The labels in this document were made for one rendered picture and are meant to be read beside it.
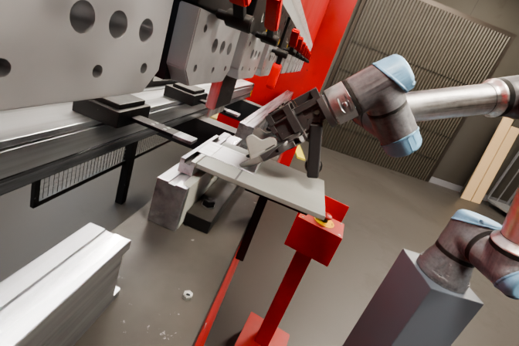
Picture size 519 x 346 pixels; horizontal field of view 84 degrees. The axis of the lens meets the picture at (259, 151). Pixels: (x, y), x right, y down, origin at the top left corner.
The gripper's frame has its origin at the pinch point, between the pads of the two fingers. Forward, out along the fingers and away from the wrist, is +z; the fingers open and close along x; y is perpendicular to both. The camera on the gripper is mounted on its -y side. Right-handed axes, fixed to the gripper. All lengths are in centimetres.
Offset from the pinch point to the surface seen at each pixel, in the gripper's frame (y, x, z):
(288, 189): -7.9, 4.8, -5.8
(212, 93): 16.0, 5.4, -2.5
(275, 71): 14.5, -14.0, -12.5
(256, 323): -76, -43, 52
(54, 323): 2.3, 41.4, 9.7
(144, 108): 22.2, -3.6, 17.5
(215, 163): 4.0, 6.2, 4.4
